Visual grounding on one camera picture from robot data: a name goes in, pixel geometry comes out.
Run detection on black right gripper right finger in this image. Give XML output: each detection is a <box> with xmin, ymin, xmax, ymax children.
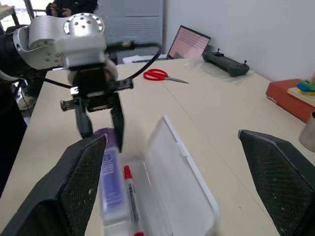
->
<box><xmin>238</xmin><ymin>129</ymin><xmax>315</xmax><ymax>236</ymax></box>

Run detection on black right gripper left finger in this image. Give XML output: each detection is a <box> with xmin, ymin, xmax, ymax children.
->
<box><xmin>0</xmin><ymin>134</ymin><xmax>108</xmax><ymax>236</ymax></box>

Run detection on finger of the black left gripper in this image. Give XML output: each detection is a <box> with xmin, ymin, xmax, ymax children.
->
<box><xmin>74</xmin><ymin>98</ymin><xmax>94</xmax><ymax>139</ymax></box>
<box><xmin>110</xmin><ymin>93</ymin><xmax>125</xmax><ymax>153</ymax></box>

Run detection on purple glue tube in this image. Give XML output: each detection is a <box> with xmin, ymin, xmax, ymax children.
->
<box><xmin>94</xmin><ymin>127</ymin><xmax>126</xmax><ymax>223</ymax></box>

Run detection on red marker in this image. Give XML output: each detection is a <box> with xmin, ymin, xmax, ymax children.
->
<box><xmin>123</xmin><ymin>164</ymin><xmax>146</xmax><ymax>236</ymax></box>

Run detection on translucent white pencil case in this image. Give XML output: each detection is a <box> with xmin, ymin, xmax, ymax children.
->
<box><xmin>97</xmin><ymin>114</ymin><xmax>221</xmax><ymax>236</ymax></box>

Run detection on white paper sheets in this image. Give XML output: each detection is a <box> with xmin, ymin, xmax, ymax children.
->
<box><xmin>122</xmin><ymin>55</ymin><xmax>159</xmax><ymax>64</ymax></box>

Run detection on silver metal cup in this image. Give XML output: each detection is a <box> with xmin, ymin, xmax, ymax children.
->
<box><xmin>298</xmin><ymin>110</ymin><xmax>315</xmax><ymax>152</ymax></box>

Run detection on white perforated metal cabinet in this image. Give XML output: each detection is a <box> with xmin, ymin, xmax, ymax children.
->
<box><xmin>97</xmin><ymin>0</ymin><xmax>165</xmax><ymax>65</ymax></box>

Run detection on black robot torso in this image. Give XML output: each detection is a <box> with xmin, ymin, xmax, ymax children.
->
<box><xmin>0</xmin><ymin>82</ymin><xmax>28</xmax><ymax>197</ymax></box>

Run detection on red cardboard box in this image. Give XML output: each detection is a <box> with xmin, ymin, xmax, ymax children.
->
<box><xmin>265</xmin><ymin>78</ymin><xmax>315</xmax><ymax>124</ymax></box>

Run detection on clear plastic bag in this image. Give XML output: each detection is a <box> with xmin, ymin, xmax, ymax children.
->
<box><xmin>183</xmin><ymin>57</ymin><xmax>254</xmax><ymax>86</ymax></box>

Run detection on open laptop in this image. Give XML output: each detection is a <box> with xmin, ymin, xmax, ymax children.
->
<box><xmin>166</xmin><ymin>25</ymin><xmax>212</xmax><ymax>60</ymax></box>

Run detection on black handheld controller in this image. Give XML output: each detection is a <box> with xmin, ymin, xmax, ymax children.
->
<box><xmin>202</xmin><ymin>48</ymin><xmax>250</xmax><ymax>78</ymax></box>

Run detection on red-handled scissors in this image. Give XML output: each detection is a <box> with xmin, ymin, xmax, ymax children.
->
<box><xmin>143</xmin><ymin>68</ymin><xmax>189</xmax><ymax>85</ymax></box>

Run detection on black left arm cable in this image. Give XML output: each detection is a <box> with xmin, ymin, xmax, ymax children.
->
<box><xmin>105</xmin><ymin>41</ymin><xmax>163</xmax><ymax>81</ymax></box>

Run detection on wooden colourful ring toy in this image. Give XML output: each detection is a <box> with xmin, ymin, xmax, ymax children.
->
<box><xmin>286</xmin><ymin>78</ymin><xmax>315</xmax><ymax>108</ymax></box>

